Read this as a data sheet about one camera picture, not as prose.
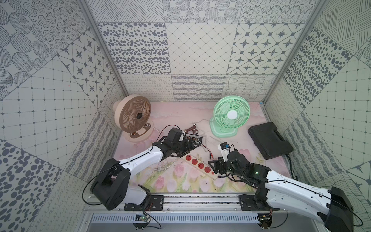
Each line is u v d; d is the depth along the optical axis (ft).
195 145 2.62
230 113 2.75
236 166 1.88
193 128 3.33
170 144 2.17
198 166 2.75
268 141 3.06
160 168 2.80
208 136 3.33
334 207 1.33
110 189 1.37
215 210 2.44
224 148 2.25
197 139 3.16
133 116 2.63
